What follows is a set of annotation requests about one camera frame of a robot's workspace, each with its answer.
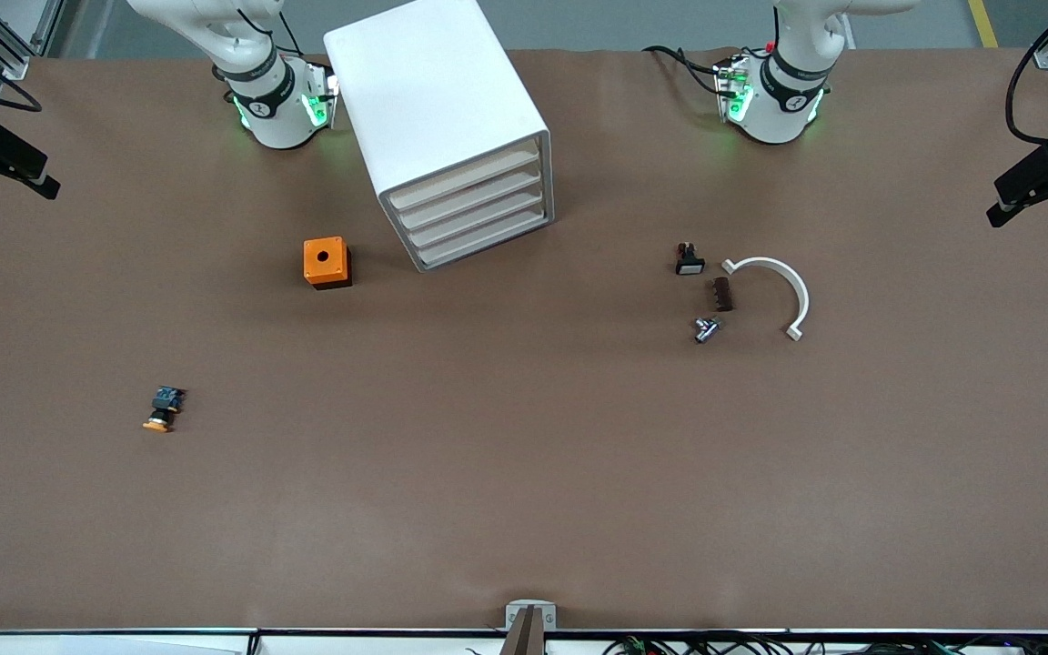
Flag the orange-capped push button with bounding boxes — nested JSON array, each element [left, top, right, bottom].
[[142, 386, 187, 433]]

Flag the yellow floor tape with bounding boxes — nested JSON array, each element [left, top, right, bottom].
[[968, 0, 1001, 48]]

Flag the orange box with hole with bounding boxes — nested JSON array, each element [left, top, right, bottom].
[[303, 237, 353, 290]]

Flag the white plastic bin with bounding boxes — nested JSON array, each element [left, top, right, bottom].
[[323, 0, 555, 274]]

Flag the brown table cover sheet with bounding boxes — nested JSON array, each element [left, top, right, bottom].
[[0, 47, 1048, 633]]

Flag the white curved plastic bracket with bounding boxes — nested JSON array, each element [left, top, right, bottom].
[[721, 257, 811, 342]]

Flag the black base cable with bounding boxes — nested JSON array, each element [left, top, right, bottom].
[[642, 45, 727, 96]]

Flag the white table edge rail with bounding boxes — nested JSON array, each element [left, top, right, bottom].
[[0, 626, 1048, 655]]

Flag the black cable bundle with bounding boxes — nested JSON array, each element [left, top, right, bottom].
[[601, 634, 862, 655]]

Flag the grey metal bracket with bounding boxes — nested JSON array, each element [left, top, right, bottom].
[[505, 600, 559, 630]]

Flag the brown tapered post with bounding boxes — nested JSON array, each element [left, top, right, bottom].
[[499, 605, 548, 655]]

